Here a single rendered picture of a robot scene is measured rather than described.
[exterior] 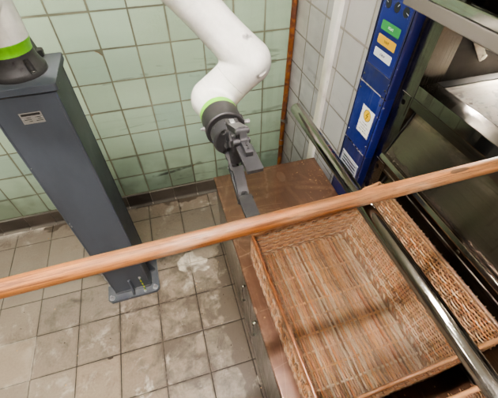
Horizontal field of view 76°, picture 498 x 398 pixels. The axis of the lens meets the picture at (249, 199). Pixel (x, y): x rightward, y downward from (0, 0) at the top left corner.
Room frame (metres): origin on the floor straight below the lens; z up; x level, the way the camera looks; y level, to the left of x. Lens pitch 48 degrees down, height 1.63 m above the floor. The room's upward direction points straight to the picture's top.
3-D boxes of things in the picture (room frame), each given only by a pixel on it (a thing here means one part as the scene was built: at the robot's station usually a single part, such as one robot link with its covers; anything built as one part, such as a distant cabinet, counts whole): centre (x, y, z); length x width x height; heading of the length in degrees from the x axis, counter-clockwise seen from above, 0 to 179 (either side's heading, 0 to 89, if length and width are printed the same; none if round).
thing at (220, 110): (0.63, 0.06, 1.19); 0.12 x 0.06 x 0.09; 107
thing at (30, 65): (0.92, 0.67, 1.23); 0.26 x 0.15 x 0.06; 17
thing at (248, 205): (0.43, 0.00, 1.12); 0.07 x 0.03 x 0.01; 17
